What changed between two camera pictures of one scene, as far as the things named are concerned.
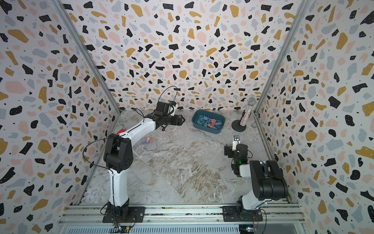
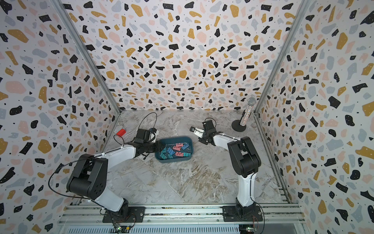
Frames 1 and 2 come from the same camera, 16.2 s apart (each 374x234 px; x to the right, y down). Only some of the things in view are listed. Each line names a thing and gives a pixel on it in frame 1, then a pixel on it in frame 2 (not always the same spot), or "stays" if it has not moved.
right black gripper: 229,149 to 200,140
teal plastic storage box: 212,122 to 169,140
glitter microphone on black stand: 240,125 stays
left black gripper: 176,117 to 158,146
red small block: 121,130 stays
